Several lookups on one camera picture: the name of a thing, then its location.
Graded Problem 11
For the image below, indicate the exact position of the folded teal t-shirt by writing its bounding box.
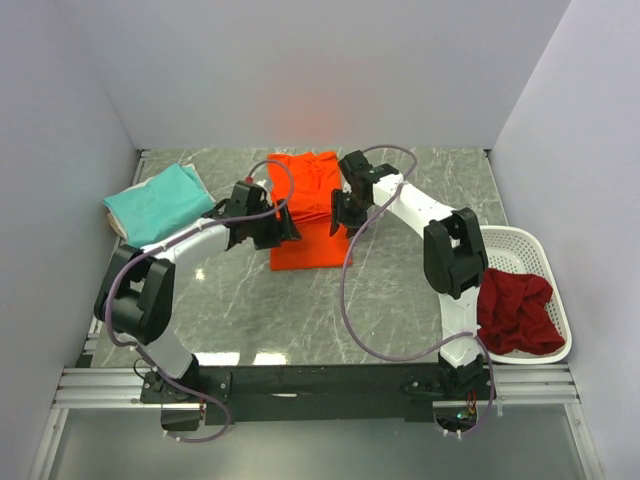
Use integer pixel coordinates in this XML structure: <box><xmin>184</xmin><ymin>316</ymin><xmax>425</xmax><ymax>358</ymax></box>
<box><xmin>103</xmin><ymin>164</ymin><xmax>217</xmax><ymax>249</ymax></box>

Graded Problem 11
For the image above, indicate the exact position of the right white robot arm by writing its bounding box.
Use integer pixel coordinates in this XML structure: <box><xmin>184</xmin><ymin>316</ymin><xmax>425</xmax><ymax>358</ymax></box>
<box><xmin>330</xmin><ymin>150</ymin><xmax>489</xmax><ymax>399</ymax></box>

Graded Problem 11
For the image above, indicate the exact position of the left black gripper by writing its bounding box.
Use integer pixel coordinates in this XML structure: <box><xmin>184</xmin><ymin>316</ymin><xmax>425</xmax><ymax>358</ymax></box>
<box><xmin>246</xmin><ymin>199</ymin><xmax>301</xmax><ymax>250</ymax></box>

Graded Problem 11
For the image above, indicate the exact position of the dark red t-shirt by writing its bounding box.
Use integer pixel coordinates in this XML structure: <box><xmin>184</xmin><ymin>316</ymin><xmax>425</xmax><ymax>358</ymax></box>
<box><xmin>477</xmin><ymin>268</ymin><xmax>565</xmax><ymax>356</ymax></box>

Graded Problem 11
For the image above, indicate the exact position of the folded white t-shirt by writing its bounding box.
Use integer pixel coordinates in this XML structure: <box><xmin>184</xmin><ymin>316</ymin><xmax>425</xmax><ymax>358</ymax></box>
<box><xmin>127</xmin><ymin>162</ymin><xmax>219</xmax><ymax>251</ymax></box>

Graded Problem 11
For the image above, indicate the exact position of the folded beige t-shirt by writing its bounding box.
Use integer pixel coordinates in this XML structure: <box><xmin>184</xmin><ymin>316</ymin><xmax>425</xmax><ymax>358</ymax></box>
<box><xmin>106</xmin><ymin>212</ymin><xmax>127</xmax><ymax>240</ymax></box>

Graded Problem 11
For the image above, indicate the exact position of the white perforated plastic basket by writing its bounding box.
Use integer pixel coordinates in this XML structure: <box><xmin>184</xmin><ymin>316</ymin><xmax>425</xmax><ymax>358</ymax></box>
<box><xmin>481</xmin><ymin>226</ymin><xmax>572</xmax><ymax>365</ymax></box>

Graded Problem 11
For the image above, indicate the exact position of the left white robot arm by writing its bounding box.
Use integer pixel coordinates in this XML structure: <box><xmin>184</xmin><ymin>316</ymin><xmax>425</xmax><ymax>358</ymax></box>
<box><xmin>94</xmin><ymin>179</ymin><xmax>302</xmax><ymax>402</ymax></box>

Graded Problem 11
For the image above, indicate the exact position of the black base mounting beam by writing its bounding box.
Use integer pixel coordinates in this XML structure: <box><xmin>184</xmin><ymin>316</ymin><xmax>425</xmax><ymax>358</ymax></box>
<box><xmin>139</xmin><ymin>363</ymin><xmax>499</xmax><ymax>432</ymax></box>

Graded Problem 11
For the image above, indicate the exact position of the orange t-shirt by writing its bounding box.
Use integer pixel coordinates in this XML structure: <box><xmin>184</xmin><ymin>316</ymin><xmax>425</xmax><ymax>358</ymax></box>
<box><xmin>268</xmin><ymin>151</ymin><xmax>349</xmax><ymax>271</ymax></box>

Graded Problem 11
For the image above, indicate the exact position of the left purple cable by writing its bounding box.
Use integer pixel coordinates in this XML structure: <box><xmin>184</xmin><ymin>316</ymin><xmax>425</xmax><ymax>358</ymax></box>
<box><xmin>105</xmin><ymin>159</ymin><xmax>296</xmax><ymax>445</ymax></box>

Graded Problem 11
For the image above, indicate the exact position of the aluminium frame rail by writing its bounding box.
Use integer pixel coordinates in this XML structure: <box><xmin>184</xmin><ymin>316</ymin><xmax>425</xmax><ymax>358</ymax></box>
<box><xmin>27</xmin><ymin>149</ymin><xmax>149</xmax><ymax>480</ymax></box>

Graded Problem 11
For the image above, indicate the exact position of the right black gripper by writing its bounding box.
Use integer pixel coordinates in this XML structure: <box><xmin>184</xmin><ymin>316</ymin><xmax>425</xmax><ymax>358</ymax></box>
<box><xmin>328</xmin><ymin>189</ymin><xmax>371</xmax><ymax>239</ymax></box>

